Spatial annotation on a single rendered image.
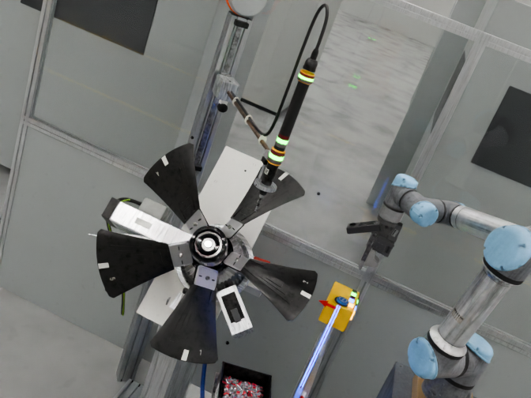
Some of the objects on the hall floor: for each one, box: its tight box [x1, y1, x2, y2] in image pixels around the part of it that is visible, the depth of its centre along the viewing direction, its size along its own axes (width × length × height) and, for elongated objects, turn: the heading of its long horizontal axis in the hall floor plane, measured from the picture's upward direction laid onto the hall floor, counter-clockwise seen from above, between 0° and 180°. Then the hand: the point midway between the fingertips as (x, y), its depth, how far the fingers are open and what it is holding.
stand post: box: [139, 350, 180, 398], centre depth 240 cm, size 4×9×91 cm, turn 37°
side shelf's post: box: [178, 362, 198, 398], centre depth 281 cm, size 4×4×83 cm
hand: (359, 265), depth 216 cm, fingers closed
